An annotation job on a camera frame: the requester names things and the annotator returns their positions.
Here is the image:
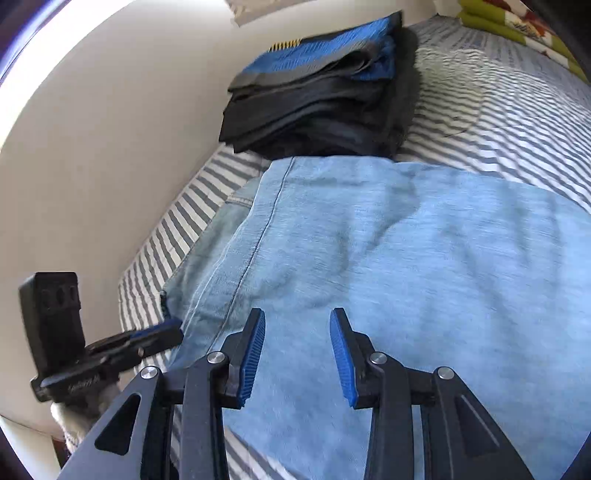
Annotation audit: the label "green floral folded blanket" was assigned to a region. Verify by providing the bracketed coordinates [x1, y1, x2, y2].
[457, 0, 585, 84]

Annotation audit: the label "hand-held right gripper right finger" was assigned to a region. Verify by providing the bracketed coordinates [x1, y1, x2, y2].
[329, 307, 536, 480]

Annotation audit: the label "light blue denim pants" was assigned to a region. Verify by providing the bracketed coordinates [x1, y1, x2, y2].
[163, 156, 591, 480]

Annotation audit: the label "stack of black folded pants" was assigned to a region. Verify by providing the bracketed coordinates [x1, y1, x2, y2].
[218, 28, 419, 160]

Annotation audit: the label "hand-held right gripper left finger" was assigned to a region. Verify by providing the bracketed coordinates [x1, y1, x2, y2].
[58, 307, 267, 480]

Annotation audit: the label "grey white striped quilt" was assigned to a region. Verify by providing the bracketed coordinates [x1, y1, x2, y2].
[117, 14, 591, 480]

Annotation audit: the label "blue and grey folded garment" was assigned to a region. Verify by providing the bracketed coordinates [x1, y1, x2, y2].
[228, 11, 402, 90]

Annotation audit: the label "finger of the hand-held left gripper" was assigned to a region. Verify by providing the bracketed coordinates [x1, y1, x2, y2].
[122, 318, 184, 359]

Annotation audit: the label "person's left hand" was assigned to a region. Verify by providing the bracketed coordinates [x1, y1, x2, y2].
[50, 373, 122, 455]

